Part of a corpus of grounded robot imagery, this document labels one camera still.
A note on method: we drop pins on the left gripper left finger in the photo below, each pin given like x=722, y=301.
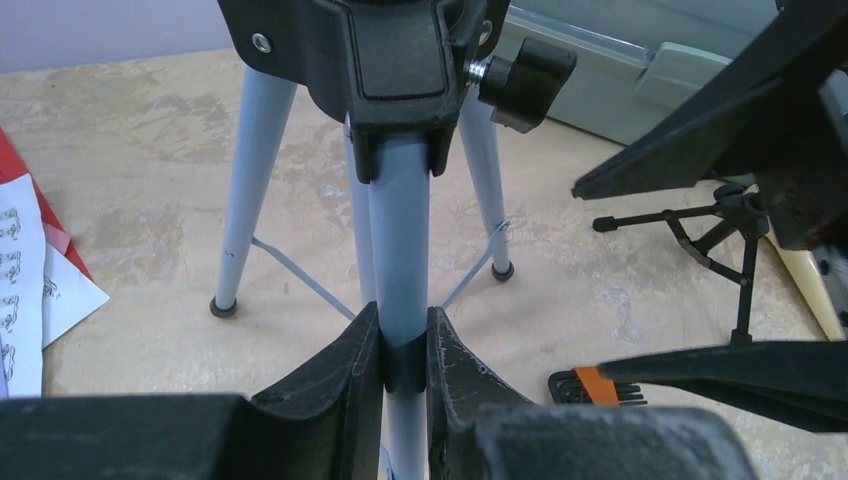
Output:
x=321, y=421

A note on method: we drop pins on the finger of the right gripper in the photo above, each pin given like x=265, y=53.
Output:
x=798, y=383

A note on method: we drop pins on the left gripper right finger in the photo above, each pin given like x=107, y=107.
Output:
x=481, y=428

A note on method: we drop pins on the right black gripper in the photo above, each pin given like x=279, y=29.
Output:
x=768, y=113

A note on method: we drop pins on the black tripod shock-mount stand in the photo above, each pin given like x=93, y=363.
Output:
x=740, y=211

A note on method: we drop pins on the white sheet music page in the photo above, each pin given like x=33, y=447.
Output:
x=68, y=296
x=23, y=250

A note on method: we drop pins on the blue music stand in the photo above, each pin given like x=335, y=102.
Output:
x=402, y=77

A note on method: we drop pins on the red sheet music page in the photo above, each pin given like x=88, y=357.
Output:
x=12, y=167

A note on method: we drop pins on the green translucent storage case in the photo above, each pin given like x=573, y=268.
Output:
x=638, y=61

